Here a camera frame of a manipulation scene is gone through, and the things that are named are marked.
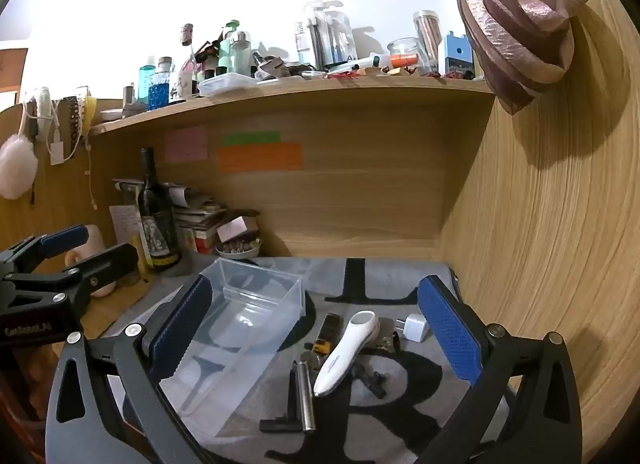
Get blue liquid bottle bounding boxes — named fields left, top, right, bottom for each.
left=148, top=57, right=176, bottom=111

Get glass jar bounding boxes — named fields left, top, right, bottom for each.
left=387, top=38, right=431, bottom=76

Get silver metal cylinder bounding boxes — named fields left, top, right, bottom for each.
left=292, top=360, right=317, bottom=432

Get tall clear canister of sticks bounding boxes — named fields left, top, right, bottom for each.
left=413, top=10, right=443, bottom=76

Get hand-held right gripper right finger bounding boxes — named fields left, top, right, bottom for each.
left=416, top=274, right=583, bottom=464

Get yellow pencil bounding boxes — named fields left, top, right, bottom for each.
left=132, top=237, right=151, bottom=279

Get small pink box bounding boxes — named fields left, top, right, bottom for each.
left=216, top=215, right=261, bottom=243

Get blue box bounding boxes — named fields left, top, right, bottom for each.
left=439, top=31, right=475, bottom=79

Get pink sticky note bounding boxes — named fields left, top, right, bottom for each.
left=165, top=127, right=208, bottom=162

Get corked glass bottle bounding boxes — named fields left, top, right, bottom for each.
left=175, top=23, right=198, bottom=100

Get patterned strap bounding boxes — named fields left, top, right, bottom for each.
left=62, top=94, right=85, bottom=160

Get teal bottle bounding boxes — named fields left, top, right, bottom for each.
left=136, top=64, right=158, bottom=102

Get green sticky note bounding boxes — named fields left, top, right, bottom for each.
left=221, top=131, right=281, bottom=146

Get yellow hanging sponge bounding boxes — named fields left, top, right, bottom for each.
left=82, top=94, right=99, bottom=134

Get white pen-shaped device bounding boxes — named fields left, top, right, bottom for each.
left=327, top=57, right=376, bottom=76

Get black and yellow small tool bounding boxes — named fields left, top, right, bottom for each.
left=312, top=313, right=343, bottom=356

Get white bowl of small bits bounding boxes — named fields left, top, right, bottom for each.
left=215, top=238, right=262, bottom=261

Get dark wine bottle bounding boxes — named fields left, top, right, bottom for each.
left=136, top=147, right=181, bottom=272

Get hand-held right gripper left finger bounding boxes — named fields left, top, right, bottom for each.
left=45, top=274, right=217, bottom=464

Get white fluffy puff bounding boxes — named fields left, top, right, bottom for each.
left=0, top=137, right=38, bottom=200

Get white plastic tray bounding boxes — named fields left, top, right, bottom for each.
left=197, top=72, right=258, bottom=98

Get clear bottle with silver cap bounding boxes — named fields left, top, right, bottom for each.
left=231, top=31, right=252, bottom=76

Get white charger plug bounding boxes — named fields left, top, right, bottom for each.
left=396, top=313, right=430, bottom=343

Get white hanging brush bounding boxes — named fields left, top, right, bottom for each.
left=25, top=87, right=56, bottom=121

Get white handheld massager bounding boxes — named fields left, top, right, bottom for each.
left=313, top=310, right=381, bottom=399

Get white and orange tube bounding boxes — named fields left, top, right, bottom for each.
left=372, top=53, right=418, bottom=70

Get orange sticky note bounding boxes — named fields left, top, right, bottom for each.
left=219, top=142, right=304, bottom=173

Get cream cup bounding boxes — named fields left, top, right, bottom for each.
left=65, top=224, right=118, bottom=297

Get black and metal stapler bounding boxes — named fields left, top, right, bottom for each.
left=252, top=52, right=291, bottom=81

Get grey mat with black letters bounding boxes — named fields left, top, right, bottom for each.
left=120, top=257, right=516, bottom=464

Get clear plastic pouch pack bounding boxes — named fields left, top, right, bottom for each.
left=302, top=0, right=358, bottom=70

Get black plastic clips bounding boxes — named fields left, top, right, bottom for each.
left=352, top=364, right=388, bottom=399

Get green pump bottle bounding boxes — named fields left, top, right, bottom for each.
left=219, top=19, right=241, bottom=80

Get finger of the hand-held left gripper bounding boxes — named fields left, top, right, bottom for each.
left=62, top=243, right=140, bottom=312
left=40, top=225, right=90, bottom=260

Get white charging cable with adapter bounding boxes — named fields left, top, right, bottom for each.
left=46, top=94, right=67, bottom=165

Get clear plastic container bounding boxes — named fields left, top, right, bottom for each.
left=159, top=257, right=307, bottom=445

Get white paper note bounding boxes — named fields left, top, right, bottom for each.
left=109, top=204, right=143, bottom=250

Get stack of magazines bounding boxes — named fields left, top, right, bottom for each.
left=112, top=178, right=228, bottom=255

